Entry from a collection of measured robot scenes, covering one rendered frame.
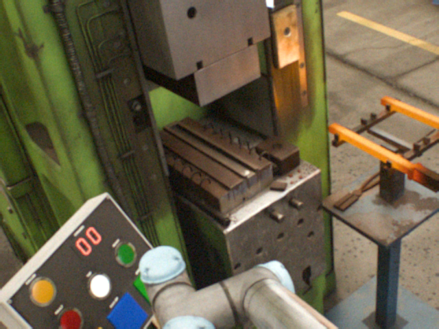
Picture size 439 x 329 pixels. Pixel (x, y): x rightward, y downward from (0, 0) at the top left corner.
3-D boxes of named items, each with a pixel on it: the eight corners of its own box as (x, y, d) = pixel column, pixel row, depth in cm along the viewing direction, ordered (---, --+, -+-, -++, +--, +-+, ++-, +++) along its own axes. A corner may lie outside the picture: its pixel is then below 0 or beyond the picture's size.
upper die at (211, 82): (260, 76, 145) (256, 43, 140) (200, 107, 136) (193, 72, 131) (172, 40, 174) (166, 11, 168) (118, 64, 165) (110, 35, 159)
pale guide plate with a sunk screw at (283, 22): (300, 58, 170) (296, 5, 160) (279, 69, 166) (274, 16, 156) (295, 57, 171) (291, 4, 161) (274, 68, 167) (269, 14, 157)
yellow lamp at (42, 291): (60, 297, 109) (53, 282, 106) (38, 310, 107) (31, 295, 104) (53, 288, 111) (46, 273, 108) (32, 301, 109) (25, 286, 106)
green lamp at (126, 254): (140, 258, 125) (136, 245, 123) (123, 269, 123) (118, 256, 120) (133, 252, 127) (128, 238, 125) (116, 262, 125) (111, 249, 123)
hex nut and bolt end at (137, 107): (147, 123, 146) (141, 100, 142) (138, 128, 144) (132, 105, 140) (143, 120, 147) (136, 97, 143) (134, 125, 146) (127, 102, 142)
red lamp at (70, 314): (87, 326, 111) (81, 312, 109) (66, 339, 109) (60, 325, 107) (80, 317, 113) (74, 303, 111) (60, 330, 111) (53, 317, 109)
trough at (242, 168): (258, 171, 159) (258, 167, 158) (244, 179, 157) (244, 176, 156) (176, 123, 188) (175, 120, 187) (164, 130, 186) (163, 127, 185)
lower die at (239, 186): (273, 183, 166) (270, 160, 161) (221, 216, 157) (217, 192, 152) (192, 134, 194) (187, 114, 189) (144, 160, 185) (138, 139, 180)
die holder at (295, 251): (326, 270, 194) (322, 168, 168) (245, 334, 177) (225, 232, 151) (227, 202, 232) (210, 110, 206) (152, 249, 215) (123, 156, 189)
